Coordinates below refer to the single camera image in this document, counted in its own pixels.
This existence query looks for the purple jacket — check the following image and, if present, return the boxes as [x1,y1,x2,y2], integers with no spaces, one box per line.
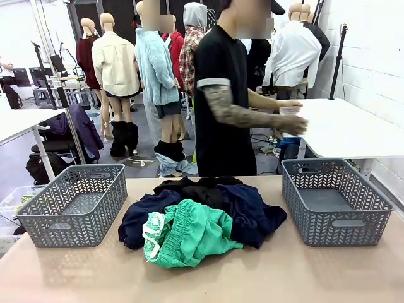
[47,103,105,162]

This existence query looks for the mannequin in white shirt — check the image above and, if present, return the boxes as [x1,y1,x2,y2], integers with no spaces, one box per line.
[263,2,323,100]

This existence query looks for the blue bag under table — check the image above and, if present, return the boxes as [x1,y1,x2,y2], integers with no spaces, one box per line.
[279,136,300,158]

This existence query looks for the large white table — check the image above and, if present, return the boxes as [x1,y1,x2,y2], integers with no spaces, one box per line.
[274,98,404,182]

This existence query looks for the mannequin in plaid hooded shirt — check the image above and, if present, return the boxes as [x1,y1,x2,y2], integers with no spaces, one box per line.
[179,2,209,98]

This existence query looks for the mannequin in maroon top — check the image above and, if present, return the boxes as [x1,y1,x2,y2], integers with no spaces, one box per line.
[75,17,111,140]

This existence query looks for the grey step stool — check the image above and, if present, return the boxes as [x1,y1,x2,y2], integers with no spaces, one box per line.
[33,88,52,107]

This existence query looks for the clear plastic storage bin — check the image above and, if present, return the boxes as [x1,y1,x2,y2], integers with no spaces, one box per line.
[0,185,48,228]

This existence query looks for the floor cable tangle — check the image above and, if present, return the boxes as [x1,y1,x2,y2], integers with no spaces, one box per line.
[252,134,283,158]

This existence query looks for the navy blue garment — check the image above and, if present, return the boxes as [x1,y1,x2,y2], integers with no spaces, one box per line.
[217,184,288,249]
[118,189,184,250]

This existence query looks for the grey plastic lattice basket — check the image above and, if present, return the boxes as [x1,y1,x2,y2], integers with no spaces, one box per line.
[280,158,395,247]
[15,163,128,249]

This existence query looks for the green drawstring shorts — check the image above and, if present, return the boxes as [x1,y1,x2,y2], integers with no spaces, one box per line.
[141,199,244,269]

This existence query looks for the black post with silver cap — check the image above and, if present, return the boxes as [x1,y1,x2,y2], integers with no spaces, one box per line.
[50,74,69,109]

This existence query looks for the mannequin in dark patterned jacket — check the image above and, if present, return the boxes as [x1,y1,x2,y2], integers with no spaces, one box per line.
[246,39,273,95]

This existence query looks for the person's tattooed right forearm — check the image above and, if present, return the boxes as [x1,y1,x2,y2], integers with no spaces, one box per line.
[210,104,280,130]

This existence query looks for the mannequin in red jacket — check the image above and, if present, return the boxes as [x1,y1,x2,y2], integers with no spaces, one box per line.
[160,14,186,89]

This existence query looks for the mannequin in light blue fleece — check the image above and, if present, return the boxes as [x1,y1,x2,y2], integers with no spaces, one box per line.
[134,0,190,143]

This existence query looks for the mannequin in cream jacket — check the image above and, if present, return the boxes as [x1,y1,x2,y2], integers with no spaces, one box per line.
[91,12,141,127]

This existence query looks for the mannequin in black white jacket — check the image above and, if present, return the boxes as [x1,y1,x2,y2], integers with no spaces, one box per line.
[299,3,331,80]

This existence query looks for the black and denim dropped trousers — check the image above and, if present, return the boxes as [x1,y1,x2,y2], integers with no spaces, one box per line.
[153,140,198,178]

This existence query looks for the black backpack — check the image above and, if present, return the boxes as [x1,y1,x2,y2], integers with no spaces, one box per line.
[25,153,69,186]

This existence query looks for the tall black tripod stand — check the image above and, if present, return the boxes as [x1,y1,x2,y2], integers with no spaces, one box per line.
[329,22,348,100]

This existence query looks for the person in black T-shirt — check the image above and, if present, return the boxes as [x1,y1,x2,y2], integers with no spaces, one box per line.
[194,0,287,177]

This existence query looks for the white mannequin base stand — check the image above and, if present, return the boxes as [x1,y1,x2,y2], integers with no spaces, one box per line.
[128,157,156,167]

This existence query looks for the white table with slanted leg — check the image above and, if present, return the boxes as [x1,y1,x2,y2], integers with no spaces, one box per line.
[0,107,86,182]

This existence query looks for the person's left hand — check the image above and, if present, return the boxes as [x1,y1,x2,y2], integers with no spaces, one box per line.
[277,99,304,110]

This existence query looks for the background person in white shirt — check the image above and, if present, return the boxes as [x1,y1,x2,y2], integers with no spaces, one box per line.
[0,56,16,85]

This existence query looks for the black garment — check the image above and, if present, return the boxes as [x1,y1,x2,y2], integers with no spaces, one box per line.
[153,175,244,209]

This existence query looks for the person's left forearm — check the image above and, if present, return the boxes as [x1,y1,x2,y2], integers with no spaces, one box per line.
[247,90,283,110]

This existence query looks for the black office chair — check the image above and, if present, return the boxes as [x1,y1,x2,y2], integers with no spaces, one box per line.
[30,138,78,165]

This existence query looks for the black computer monitor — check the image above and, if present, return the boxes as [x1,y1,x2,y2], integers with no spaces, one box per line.
[12,68,32,88]

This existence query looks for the person's right hand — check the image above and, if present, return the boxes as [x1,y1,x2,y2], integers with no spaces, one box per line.
[273,115,309,136]

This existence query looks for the black trousers at mannequin feet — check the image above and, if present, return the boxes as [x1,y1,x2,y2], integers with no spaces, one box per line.
[110,121,140,158]

